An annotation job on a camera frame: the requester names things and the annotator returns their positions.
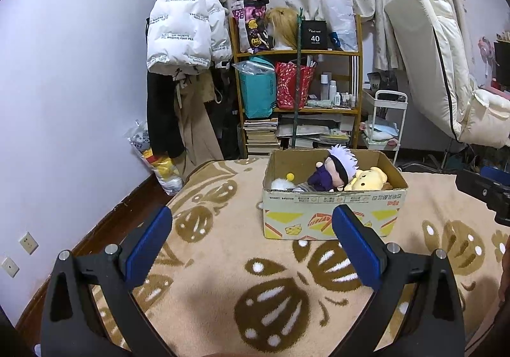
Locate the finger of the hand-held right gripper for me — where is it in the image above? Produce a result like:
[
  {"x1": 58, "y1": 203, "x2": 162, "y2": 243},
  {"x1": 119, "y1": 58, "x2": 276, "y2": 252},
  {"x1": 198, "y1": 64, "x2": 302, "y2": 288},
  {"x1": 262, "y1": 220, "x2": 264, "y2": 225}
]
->
[
  {"x1": 455, "y1": 169, "x2": 510, "y2": 207},
  {"x1": 480, "y1": 166, "x2": 510, "y2": 183}
]

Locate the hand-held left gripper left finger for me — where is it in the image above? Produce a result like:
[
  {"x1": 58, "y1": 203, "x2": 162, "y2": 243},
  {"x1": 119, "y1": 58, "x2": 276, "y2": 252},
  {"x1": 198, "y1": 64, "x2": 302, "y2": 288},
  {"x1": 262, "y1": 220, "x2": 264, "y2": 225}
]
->
[{"x1": 40, "y1": 205, "x2": 174, "y2": 357}]

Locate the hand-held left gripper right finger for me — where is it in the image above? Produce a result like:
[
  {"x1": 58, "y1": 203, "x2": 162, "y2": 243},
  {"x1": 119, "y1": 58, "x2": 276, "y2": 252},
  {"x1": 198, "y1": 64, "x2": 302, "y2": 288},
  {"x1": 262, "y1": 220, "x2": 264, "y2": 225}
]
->
[{"x1": 332, "y1": 204, "x2": 467, "y2": 357}]

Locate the yellow bear plush toy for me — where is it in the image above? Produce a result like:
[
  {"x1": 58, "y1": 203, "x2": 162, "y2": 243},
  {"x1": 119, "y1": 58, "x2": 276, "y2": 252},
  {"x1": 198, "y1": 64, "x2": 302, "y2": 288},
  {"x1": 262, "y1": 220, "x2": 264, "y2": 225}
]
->
[{"x1": 343, "y1": 166, "x2": 393, "y2": 192}]

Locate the printed cardboard box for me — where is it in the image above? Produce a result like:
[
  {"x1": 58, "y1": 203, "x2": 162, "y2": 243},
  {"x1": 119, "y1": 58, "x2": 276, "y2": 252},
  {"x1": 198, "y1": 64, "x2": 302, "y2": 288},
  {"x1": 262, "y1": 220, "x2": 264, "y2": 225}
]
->
[{"x1": 262, "y1": 148, "x2": 410, "y2": 240}]

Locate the purple doll plush white hair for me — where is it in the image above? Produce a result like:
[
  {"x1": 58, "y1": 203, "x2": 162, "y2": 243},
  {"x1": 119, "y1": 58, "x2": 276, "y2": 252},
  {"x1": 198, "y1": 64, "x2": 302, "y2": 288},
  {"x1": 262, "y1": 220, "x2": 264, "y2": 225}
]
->
[{"x1": 307, "y1": 144, "x2": 358, "y2": 192}]

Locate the beige patterned fluffy rug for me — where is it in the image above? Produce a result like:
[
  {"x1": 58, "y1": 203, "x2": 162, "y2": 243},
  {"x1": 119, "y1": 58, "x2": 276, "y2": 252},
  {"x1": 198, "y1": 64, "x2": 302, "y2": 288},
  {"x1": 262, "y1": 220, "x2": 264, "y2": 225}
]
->
[{"x1": 91, "y1": 158, "x2": 510, "y2": 357}]

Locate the clear bag of plush toys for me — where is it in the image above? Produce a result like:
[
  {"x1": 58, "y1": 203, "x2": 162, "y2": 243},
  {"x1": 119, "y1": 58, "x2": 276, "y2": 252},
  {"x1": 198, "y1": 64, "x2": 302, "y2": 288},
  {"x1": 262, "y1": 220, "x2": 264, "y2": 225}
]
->
[{"x1": 127, "y1": 122, "x2": 185, "y2": 197}]

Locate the white fluffy plush toy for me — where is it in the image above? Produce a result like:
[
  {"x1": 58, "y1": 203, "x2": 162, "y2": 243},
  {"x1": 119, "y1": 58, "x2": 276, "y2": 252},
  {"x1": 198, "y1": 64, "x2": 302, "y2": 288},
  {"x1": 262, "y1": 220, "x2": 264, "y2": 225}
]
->
[{"x1": 271, "y1": 172, "x2": 304, "y2": 193}]

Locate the blue white cloth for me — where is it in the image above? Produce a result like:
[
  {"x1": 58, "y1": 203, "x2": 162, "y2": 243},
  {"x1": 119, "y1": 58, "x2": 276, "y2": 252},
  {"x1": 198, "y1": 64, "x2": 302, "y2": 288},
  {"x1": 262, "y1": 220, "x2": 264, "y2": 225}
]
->
[{"x1": 364, "y1": 121, "x2": 400, "y2": 143}]

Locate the pile of magazines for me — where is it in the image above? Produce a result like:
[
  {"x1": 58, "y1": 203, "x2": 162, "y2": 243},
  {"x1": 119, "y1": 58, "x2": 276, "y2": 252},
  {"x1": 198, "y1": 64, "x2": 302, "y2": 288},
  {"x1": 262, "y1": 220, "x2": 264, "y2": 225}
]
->
[{"x1": 277, "y1": 123, "x2": 353, "y2": 150}]

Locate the white trolley cart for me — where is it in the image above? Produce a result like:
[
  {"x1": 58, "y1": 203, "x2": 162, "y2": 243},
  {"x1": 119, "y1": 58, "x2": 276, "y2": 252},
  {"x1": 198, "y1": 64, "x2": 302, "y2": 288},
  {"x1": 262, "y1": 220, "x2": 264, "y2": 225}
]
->
[{"x1": 361, "y1": 91, "x2": 409, "y2": 166}]

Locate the black hanging garment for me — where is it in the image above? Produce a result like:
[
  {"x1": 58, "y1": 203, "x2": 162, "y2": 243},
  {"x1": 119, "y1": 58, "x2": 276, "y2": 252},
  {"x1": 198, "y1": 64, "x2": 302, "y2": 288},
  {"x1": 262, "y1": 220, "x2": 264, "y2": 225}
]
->
[{"x1": 145, "y1": 70, "x2": 188, "y2": 158}]

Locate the white folded mattress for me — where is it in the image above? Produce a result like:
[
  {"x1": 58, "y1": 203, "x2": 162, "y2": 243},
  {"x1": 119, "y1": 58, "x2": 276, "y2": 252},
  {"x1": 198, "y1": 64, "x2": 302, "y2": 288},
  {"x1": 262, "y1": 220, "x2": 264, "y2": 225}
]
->
[{"x1": 384, "y1": 0, "x2": 510, "y2": 149}]

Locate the stack of books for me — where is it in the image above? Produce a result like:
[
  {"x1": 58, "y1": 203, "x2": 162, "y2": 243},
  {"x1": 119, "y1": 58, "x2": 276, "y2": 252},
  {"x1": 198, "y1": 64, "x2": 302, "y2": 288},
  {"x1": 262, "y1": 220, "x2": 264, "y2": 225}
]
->
[{"x1": 244, "y1": 118, "x2": 280, "y2": 157}]

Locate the group of cosmetic bottles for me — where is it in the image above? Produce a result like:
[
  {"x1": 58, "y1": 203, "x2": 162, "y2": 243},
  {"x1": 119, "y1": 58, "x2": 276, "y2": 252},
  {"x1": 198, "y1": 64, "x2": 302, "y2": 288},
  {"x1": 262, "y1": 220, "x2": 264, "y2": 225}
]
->
[{"x1": 320, "y1": 72, "x2": 358, "y2": 109}]

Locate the green pole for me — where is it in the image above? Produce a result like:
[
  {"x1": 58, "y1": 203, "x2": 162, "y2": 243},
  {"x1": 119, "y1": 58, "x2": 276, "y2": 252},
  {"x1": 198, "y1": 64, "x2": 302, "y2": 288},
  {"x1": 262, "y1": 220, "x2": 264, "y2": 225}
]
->
[{"x1": 292, "y1": 6, "x2": 306, "y2": 151}]

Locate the red patterned bag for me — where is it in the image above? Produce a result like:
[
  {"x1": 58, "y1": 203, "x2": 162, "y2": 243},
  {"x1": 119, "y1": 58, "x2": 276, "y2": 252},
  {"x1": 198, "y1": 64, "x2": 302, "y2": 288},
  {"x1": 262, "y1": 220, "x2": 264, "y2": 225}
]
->
[{"x1": 275, "y1": 61, "x2": 318, "y2": 109}]

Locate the teal bag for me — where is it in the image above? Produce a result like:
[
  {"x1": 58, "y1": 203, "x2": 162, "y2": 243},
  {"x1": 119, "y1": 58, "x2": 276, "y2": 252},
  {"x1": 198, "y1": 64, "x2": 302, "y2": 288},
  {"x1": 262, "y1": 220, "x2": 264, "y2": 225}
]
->
[{"x1": 233, "y1": 58, "x2": 278, "y2": 120}]

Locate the clear plastic bag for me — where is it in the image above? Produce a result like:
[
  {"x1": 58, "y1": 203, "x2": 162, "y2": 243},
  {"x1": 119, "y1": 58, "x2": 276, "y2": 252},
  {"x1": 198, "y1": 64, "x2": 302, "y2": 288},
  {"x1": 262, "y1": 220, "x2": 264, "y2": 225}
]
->
[{"x1": 324, "y1": 0, "x2": 358, "y2": 53}]

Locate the black box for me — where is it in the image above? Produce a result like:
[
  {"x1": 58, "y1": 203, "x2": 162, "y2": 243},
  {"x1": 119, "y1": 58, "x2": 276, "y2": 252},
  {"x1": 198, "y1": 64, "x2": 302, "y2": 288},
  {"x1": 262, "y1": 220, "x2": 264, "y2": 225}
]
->
[{"x1": 301, "y1": 20, "x2": 330, "y2": 50}]

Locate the white puffer jacket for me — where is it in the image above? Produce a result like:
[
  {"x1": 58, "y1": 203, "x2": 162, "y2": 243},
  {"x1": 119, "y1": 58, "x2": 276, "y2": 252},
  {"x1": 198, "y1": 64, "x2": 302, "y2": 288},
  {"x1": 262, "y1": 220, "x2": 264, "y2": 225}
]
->
[{"x1": 146, "y1": 0, "x2": 232, "y2": 76}]

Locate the blonde wig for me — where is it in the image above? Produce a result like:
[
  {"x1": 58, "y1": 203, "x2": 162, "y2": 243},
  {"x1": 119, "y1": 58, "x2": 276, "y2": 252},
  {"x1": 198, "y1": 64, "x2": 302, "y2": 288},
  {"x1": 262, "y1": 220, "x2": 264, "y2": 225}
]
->
[{"x1": 265, "y1": 7, "x2": 299, "y2": 50}]

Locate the purple printed bag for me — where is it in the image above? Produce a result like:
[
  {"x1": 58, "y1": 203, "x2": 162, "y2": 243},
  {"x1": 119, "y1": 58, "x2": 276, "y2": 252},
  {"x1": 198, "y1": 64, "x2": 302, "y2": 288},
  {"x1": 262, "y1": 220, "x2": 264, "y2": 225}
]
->
[{"x1": 232, "y1": 0, "x2": 272, "y2": 55}]

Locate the white wall socket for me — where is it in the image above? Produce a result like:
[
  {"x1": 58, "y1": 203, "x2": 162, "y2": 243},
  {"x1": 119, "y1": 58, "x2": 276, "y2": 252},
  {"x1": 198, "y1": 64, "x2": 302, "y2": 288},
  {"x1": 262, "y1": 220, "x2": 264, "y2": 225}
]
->
[
  {"x1": 18, "y1": 233, "x2": 39, "y2": 255},
  {"x1": 0, "y1": 257, "x2": 20, "y2": 278}
]

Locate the yellow frame shelf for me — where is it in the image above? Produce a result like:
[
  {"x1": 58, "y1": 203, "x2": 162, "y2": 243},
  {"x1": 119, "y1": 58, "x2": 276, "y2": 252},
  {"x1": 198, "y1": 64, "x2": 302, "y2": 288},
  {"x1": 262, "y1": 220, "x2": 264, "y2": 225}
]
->
[{"x1": 229, "y1": 14, "x2": 364, "y2": 160}]

